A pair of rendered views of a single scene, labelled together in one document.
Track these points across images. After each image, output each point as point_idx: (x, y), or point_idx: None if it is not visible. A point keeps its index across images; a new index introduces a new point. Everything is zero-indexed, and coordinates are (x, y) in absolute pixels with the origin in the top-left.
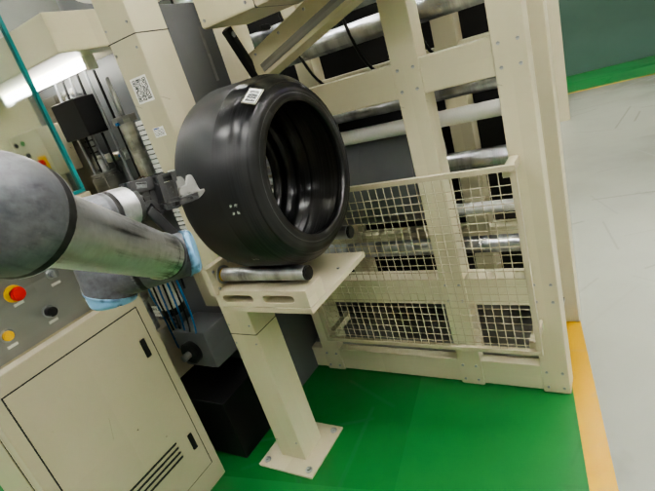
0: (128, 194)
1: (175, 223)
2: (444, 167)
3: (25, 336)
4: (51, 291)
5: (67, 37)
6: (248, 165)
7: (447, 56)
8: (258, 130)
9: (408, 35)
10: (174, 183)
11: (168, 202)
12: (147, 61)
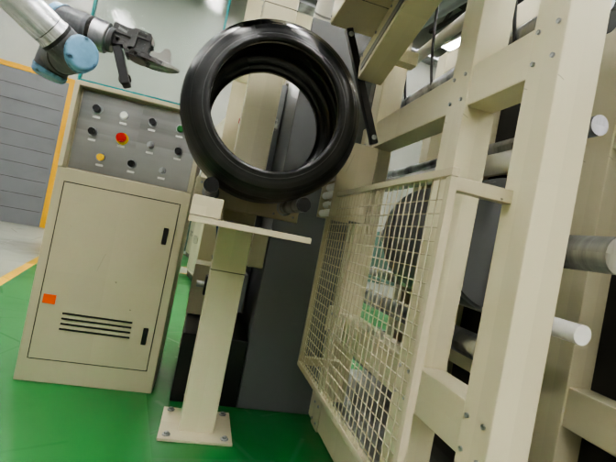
0: (103, 22)
1: None
2: (461, 207)
3: (109, 166)
4: (142, 155)
5: (257, 16)
6: (203, 57)
7: (495, 60)
8: (233, 39)
9: (474, 39)
10: (148, 44)
11: (131, 49)
12: None
